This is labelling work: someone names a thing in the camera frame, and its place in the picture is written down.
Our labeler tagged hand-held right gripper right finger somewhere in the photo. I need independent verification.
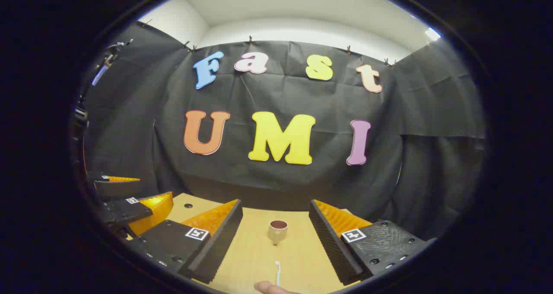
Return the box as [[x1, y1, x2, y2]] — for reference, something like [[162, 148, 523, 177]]
[[308, 199, 437, 286]]

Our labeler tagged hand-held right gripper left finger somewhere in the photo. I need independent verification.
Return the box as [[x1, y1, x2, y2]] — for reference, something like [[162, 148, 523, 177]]
[[127, 199, 244, 285]]

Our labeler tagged beige cup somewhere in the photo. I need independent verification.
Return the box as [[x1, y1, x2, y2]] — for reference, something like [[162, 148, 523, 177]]
[[268, 220, 289, 246]]

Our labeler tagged wooden desktop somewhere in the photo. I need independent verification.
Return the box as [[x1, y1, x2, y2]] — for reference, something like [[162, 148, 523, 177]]
[[125, 193, 374, 294]]

